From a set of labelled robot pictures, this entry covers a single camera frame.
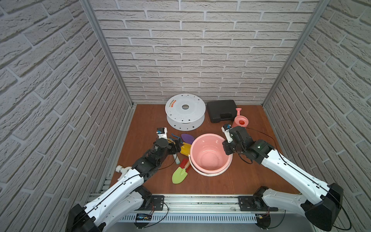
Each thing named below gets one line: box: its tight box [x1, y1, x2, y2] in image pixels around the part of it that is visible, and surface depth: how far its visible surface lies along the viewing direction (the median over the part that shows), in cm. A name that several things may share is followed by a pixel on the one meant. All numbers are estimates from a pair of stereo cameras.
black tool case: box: [206, 99, 237, 123], surface depth 112 cm
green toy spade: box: [171, 166, 188, 185], surface depth 85 cm
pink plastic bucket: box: [188, 132, 234, 177], surface depth 79 cm
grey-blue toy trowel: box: [172, 153, 181, 165], surface depth 88 cm
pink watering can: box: [231, 107, 249, 129], surface depth 97 cm
